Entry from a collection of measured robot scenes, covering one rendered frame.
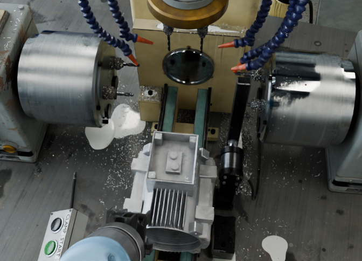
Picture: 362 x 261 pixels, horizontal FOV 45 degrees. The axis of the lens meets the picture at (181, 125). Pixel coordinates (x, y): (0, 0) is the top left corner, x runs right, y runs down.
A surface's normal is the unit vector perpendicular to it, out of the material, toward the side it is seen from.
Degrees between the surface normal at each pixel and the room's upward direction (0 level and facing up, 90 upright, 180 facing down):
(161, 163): 0
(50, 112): 81
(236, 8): 90
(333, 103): 39
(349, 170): 89
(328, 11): 0
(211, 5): 0
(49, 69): 28
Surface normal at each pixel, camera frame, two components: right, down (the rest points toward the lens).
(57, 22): 0.00, -0.55
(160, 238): 0.29, -0.50
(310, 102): -0.07, 0.17
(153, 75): -0.11, 0.83
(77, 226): 0.83, -0.22
